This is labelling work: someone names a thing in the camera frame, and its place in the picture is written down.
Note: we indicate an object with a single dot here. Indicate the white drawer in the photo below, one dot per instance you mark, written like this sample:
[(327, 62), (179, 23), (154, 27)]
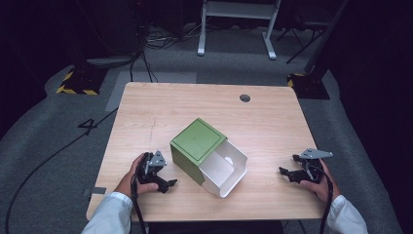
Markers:
[(227, 177)]

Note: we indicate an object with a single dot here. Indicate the black yellow striped base plate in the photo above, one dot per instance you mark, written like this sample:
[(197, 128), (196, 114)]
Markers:
[(308, 86), (81, 81)]

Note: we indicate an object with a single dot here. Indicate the green drawer case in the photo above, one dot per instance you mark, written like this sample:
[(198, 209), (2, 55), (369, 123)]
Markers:
[(196, 143)]

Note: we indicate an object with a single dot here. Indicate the black tripod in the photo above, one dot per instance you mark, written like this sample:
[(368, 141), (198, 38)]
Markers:
[(302, 35)]

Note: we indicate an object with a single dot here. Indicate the grey floor tape piece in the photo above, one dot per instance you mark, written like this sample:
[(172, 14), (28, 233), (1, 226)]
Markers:
[(97, 190)]

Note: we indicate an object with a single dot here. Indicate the small white object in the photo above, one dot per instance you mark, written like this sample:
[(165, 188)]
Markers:
[(229, 160)]

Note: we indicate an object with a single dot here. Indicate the person's right hand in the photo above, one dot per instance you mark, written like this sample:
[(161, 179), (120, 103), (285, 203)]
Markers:
[(324, 190)]

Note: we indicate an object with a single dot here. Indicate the white metal stand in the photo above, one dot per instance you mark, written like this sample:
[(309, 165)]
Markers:
[(238, 9)]

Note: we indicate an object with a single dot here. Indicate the grey round stand base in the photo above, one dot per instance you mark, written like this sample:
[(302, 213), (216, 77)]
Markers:
[(108, 61)]

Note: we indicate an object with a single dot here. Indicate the person's left hand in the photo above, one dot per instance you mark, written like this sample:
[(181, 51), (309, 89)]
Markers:
[(128, 187)]

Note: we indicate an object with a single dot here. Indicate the black slanted pole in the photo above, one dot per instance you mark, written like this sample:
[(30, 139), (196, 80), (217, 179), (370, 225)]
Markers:
[(324, 42)]

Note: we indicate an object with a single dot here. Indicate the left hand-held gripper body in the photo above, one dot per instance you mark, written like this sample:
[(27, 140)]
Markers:
[(150, 170)]

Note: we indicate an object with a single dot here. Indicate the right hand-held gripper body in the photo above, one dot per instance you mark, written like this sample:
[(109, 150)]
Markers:
[(310, 174)]

